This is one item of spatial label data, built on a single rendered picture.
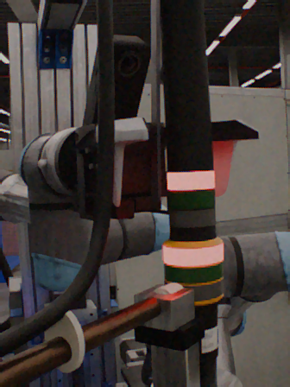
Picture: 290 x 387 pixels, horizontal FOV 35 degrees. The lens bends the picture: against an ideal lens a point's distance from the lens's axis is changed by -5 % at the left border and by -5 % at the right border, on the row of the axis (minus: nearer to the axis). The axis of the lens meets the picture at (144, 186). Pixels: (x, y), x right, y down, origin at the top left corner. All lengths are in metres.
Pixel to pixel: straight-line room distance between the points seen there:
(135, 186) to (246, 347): 2.32
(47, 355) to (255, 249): 0.67
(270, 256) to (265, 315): 1.82
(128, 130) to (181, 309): 0.12
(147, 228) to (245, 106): 1.90
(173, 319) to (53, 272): 0.29
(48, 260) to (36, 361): 0.34
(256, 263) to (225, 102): 1.66
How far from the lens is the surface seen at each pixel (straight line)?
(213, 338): 0.35
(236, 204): 2.45
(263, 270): 0.86
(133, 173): 0.40
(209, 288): 0.33
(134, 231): 0.63
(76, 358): 0.24
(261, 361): 2.76
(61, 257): 0.56
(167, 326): 0.31
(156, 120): 0.33
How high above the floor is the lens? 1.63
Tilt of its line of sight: 3 degrees down
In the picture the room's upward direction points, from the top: 3 degrees counter-clockwise
